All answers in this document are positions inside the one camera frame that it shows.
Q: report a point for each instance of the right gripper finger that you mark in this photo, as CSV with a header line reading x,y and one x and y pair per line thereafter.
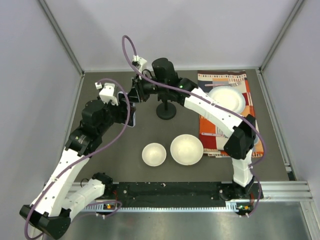
x,y
136,81
136,94

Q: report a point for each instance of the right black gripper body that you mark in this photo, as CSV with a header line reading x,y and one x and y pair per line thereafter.
x,y
150,88

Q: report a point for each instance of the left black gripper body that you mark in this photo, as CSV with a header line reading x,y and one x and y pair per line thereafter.
x,y
115,114

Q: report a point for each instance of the black smartphone lavender case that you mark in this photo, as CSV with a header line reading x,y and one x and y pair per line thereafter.
x,y
132,120

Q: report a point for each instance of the black phone stand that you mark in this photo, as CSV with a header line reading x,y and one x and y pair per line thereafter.
x,y
165,110

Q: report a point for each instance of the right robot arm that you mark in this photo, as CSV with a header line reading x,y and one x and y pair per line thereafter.
x,y
239,130

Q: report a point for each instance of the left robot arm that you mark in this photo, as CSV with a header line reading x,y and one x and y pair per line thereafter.
x,y
53,211

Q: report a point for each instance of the small white bowl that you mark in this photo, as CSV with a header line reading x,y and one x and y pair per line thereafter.
x,y
154,154

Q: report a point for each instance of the large white bowl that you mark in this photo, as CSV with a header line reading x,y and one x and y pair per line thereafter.
x,y
186,149

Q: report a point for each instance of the white plate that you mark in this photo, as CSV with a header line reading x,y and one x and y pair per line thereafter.
x,y
228,97

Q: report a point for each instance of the colourful patterned cloth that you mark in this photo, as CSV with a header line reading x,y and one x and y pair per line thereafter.
x,y
213,146

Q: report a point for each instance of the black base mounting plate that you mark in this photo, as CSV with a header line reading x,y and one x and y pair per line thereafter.
x,y
181,194

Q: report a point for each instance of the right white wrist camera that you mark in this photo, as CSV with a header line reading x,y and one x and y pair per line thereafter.
x,y
139,63

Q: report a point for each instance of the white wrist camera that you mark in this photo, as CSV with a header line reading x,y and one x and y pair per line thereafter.
x,y
139,63
107,93

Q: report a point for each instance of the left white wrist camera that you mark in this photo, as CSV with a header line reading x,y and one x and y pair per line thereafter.
x,y
107,93

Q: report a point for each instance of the pink handled knife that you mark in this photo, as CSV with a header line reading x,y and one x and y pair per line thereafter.
x,y
213,135

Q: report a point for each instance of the pink handled fork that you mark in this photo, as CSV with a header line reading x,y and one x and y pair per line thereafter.
x,y
233,84

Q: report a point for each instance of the aluminium frame rail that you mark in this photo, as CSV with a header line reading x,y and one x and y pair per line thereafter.
x,y
286,211

